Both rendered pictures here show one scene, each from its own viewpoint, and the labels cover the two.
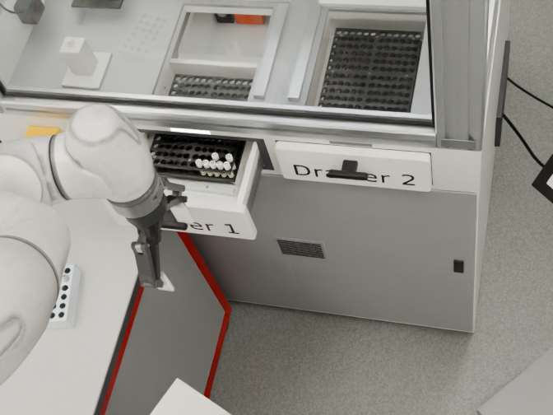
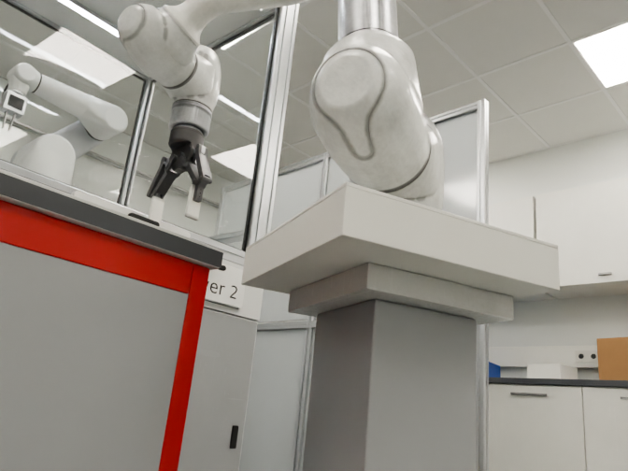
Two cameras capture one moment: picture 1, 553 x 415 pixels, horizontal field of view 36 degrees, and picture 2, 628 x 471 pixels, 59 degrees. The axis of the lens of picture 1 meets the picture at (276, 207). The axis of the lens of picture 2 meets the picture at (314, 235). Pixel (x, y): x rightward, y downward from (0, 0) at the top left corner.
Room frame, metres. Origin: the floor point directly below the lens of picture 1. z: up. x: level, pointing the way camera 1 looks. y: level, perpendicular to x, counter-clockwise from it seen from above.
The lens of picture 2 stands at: (0.27, 1.24, 0.54)
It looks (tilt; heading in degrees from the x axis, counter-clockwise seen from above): 18 degrees up; 282
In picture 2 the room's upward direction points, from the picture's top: 6 degrees clockwise
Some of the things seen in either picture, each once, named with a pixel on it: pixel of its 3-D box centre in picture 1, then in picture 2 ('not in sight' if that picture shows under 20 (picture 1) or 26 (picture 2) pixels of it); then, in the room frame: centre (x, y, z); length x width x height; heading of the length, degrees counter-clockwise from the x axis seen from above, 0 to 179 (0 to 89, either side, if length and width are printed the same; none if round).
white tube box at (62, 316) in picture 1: (53, 296); not in sight; (0.89, 0.48, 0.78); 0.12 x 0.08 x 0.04; 162
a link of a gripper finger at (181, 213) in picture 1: (181, 213); (155, 212); (0.86, 0.17, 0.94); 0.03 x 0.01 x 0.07; 60
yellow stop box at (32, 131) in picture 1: (46, 146); not in sight; (1.18, 0.40, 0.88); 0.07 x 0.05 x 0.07; 60
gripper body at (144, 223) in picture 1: (147, 210); (184, 151); (0.81, 0.20, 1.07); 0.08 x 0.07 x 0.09; 150
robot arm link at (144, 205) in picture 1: (133, 188); (190, 121); (0.81, 0.20, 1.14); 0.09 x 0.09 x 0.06
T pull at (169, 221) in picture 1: (170, 219); (140, 221); (0.88, 0.19, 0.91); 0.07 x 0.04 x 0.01; 60
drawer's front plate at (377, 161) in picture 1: (353, 166); (204, 278); (0.87, -0.16, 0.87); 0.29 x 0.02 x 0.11; 60
